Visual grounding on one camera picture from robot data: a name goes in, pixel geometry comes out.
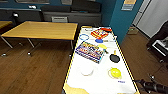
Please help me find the yellow air hockey puck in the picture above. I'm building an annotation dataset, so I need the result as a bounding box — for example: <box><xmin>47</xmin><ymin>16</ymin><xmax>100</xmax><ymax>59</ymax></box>
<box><xmin>107</xmin><ymin>67</ymin><xmax>123</xmax><ymax>80</ymax></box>

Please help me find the black air hockey striker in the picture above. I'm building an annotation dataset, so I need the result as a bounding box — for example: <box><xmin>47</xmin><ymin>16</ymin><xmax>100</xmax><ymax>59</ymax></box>
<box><xmin>109</xmin><ymin>49</ymin><xmax>121</xmax><ymax>64</ymax></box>

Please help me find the yellow air hockey table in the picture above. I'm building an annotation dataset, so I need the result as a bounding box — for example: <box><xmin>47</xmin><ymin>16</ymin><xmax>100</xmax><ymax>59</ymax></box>
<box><xmin>62</xmin><ymin>25</ymin><xmax>141</xmax><ymax>94</ymax></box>

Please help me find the brown cardboard box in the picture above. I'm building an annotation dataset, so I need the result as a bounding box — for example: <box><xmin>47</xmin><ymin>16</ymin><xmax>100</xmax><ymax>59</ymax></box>
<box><xmin>127</xmin><ymin>25</ymin><xmax>140</xmax><ymax>36</ymax></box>

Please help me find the colourful game box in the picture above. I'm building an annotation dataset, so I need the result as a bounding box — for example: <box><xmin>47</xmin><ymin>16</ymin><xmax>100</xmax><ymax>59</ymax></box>
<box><xmin>74</xmin><ymin>41</ymin><xmax>105</xmax><ymax>64</ymax></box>

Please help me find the long yellow wooden table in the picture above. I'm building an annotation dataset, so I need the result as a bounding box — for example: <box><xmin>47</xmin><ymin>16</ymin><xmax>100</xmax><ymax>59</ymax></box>
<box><xmin>0</xmin><ymin>20</ymin><xmax>13</xmax><ymax>30</ymax></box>
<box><xmin>0</xmin><ymin>20</ymin><xmax>79</xmax><ymax>58</ymax></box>

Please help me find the yellow framed wall notice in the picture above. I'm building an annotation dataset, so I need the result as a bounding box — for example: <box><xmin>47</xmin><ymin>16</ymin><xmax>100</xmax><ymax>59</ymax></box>
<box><xmin>121</xmin><ymin>0</ymin><xmax>138</xmax><ymax>12</ymax></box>

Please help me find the white wall outlet strip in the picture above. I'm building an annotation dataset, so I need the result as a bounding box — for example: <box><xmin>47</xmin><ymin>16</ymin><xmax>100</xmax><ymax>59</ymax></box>
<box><xmin>28</xmin><ymin>4</ymin><xmax>37</xmax><ymax>10</ymax></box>

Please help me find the glass wall window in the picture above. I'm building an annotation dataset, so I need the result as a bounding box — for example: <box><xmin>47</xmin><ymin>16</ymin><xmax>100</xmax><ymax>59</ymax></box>
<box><xmin>14</xmin><ymin>0</ymin><xmax>44</xmax><ymax>4</ymax></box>

